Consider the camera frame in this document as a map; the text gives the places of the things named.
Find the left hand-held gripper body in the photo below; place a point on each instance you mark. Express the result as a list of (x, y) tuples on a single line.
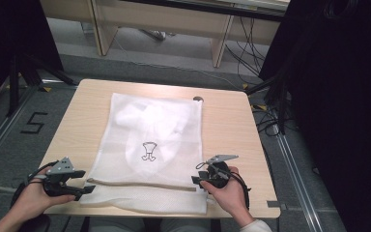
[(58, 185)]

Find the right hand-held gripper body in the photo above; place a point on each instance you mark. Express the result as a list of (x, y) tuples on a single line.
[(218, 175)]

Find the white mesh laundry bag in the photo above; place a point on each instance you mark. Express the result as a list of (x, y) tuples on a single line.
[(174, 154)]

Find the person's right hand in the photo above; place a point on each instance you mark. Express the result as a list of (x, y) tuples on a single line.
[(232, 196)]

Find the person's left hand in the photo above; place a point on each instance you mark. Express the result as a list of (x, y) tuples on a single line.
[(35, 199)]

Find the grey tape piece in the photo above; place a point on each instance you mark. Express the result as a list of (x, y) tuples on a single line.
[(273, 204)]

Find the grey table grommet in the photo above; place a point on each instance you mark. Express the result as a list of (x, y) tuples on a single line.
[(198, 99)]

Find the white garment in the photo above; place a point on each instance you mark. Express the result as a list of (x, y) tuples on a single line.
[(141, 119)]

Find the black metal stand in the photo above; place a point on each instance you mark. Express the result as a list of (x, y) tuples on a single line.
[(282, 106)]

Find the black tripod stand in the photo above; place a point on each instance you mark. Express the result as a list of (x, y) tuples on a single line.
[(13, 83)]

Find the black curtain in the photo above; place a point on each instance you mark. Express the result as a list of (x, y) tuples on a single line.
[(335, 96), (0, 32)]

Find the grey power strip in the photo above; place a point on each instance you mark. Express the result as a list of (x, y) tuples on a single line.
[(157, 34)]

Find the light wooden desk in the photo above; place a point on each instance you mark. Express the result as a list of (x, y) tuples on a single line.
[(161, 22)]

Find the metal floor rail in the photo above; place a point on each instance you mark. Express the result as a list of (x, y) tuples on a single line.
[(298, 180), (3, 129)]

